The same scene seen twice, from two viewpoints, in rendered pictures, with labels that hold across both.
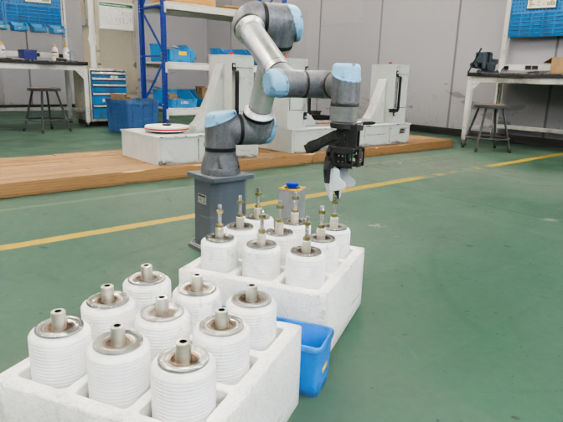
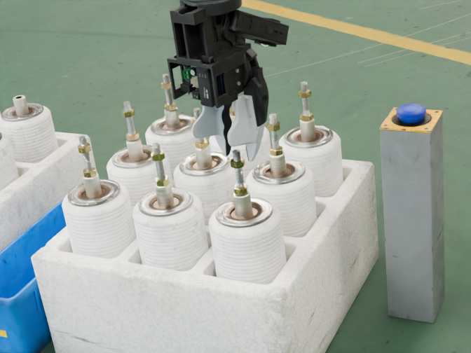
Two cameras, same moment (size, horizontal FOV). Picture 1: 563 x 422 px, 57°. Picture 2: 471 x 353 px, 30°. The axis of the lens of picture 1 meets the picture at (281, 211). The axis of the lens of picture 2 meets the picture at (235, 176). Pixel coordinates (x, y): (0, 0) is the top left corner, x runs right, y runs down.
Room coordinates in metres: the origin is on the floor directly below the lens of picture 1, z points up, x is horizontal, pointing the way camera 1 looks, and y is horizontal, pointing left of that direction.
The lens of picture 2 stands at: (1.53, -1.15, 0.81)
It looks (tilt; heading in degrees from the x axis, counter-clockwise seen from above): 27 degrees down; 97
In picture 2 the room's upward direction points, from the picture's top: 7 degrees counter-clockwise
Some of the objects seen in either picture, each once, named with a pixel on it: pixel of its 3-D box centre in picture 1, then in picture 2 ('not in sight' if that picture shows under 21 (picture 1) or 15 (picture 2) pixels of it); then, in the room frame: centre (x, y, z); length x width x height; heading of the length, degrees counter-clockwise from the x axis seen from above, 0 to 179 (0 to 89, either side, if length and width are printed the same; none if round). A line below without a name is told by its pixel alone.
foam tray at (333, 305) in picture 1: (277, 287); (218, 256); (1.35, 0.00, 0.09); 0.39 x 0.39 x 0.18; 68
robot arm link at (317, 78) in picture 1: (321, 84); not in sight; (1.49, -0.10, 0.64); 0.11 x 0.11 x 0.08; 25
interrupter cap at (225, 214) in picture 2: (333, 227); (244, 212); (1.41, -0.15, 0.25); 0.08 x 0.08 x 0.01
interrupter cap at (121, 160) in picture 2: (261, 244); (136, 157); (1.24, 0.05, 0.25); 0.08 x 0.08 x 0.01
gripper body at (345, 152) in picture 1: (344, 146); (212, 48); (1.40, -0.17, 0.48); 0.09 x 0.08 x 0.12; 55
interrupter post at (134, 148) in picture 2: (261, 239); (134, 149); (1.24, 0.05, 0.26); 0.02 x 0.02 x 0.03
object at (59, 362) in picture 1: (63, 377); not in sight; (0.77, 0.36, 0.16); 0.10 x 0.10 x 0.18
